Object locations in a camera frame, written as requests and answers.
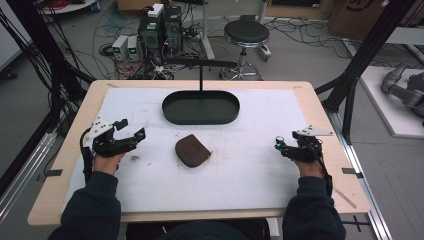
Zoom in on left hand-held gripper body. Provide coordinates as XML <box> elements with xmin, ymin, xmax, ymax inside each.
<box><xmin>82</xmin><ymin>116</ymin><xmax>138</xmax><ymax>159</ymax></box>

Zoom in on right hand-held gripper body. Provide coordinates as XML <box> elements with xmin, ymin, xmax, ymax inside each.
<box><xmin>280</xmin><ymin>124</ymin><xmax>335</xmax><ymax>164</ymax></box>

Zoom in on brown pouch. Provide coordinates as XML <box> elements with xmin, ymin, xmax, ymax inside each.
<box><xmin>174</xmin><ymin>133</ymin><xmax>213</xmax><ymax>169</ymax></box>

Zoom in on black oval tray with stand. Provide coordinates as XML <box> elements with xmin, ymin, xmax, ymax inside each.
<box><xmin>161</xmin><ymin>58</ymin><xmax>241</xmax><ymax>126</ymax></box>

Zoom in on person's left hand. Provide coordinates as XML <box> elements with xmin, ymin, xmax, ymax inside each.
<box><xmin>92</xmin><ymin>151</ymin><xmax>127</xmax><ymax>177</ymax></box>

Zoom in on person's right hand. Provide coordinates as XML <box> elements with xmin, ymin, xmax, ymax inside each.
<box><xmin>292</xmin><ymin>158</ymin><xmax>325</xmax><ymax>180</ymax></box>

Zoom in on wooden table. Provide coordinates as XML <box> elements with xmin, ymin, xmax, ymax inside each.
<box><xmin>27</xmin><ymin>79</ymin><xmax>372</xmax><ymax>227</ymax></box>

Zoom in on grey power supply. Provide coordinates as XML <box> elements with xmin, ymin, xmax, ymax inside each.
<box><xmin>111</xmin><ymin>34</ymin><xmax>130</xmax><ymax>62</ymax></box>
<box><xmin>126</xmin><ymin>35</ymin><xmax>141</xmax><ymax>62</ymax></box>

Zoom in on white table mat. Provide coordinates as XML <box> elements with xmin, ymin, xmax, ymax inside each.
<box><xmin>61</xmin><ymin>87</ymin><xmax>308</xmax><ymax>214</ymax></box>

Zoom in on black computer tower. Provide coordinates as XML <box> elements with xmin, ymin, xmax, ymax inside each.
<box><xmin>137</xmin><ymin>13</ymin><xmax>165</xmax><ymax>67</ymax></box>
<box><xmin>162</xmin><ymin>5</ymin><xmax>184</xmax><ymax>57</ymax></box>

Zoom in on white platform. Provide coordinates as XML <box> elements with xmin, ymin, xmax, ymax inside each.
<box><xmin>359</xmin><ymin>65</ymin><xmax>424</xmax><ymax>140</ymax></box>

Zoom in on black round stool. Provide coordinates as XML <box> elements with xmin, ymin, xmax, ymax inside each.
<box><xmin>218</xmin><ymin>18</ymin><xmax>273</xmax><ymax>82</ymax></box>

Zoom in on person's body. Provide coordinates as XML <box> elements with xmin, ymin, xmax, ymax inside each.
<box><xmin>125</xmin><ymin>217</ymin><xmax>272</xmax><ymax>240</ymax></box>

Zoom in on white box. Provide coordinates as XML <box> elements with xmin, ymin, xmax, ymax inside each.
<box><xmin>147</xmin><ymin>2</ymin><xmax>165</xmax><ymax>19</ymax></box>

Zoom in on white table leg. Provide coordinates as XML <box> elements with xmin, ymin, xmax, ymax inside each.
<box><xmin>199</xmin><ymin>0</ymin><xmax>217</xmax><ymax>61</ymax></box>

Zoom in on white round table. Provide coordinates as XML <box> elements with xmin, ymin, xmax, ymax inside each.
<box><xmin>39</xmin><ymin>0</ymin><xmax>98</xmax><ymax>16</ymax></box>

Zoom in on cardboard box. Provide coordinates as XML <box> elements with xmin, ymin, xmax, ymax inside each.
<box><xmin>327</xmin><ymin>0</ymin><xmax>424</xmax><ymax>33</ymax></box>

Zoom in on left hand-held gripper cable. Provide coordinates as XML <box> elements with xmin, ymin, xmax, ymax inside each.
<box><xmin>78</xmin><ymin>127</ymin><xmax>95</xmax><ymax>185</ymax></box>

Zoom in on hand-held gripper cable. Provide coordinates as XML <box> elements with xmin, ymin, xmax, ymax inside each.
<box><xmin>78</xmin><ymin>127</ymin><xmax>95</xmax><ymax>185</ymax></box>
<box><xmin>310</xmin><ymin>143</ymin><xmax>335</xmax><ymax>198</ymax></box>

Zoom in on right hand-held gripper cable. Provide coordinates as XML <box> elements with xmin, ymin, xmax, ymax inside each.
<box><xmin>310</xmin><ymin>143</ymin><xmax>335</xmax><ymax>198</ymax></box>

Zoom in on aluminium rail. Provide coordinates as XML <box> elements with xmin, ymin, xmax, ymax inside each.
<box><xmin>0</xmin><ymin>130</ymin><xmax>58</xmax><ymax>222</ymax></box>
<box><xmin>327</xmin><ymin>109</ymin><xmax>395</xmax><ymax>240</ymax></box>

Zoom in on black frame with cables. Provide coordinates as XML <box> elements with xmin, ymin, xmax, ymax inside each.
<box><xmin>0</xmin><ymin>0</ymin><xmax>96</xmax><ymax>134</ymax></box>

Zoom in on black metal frame post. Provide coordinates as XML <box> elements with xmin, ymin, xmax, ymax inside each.
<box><xmin>314</xmin><ymin>0</ymin><xmax>418</xmax><ymax>145</ymax></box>

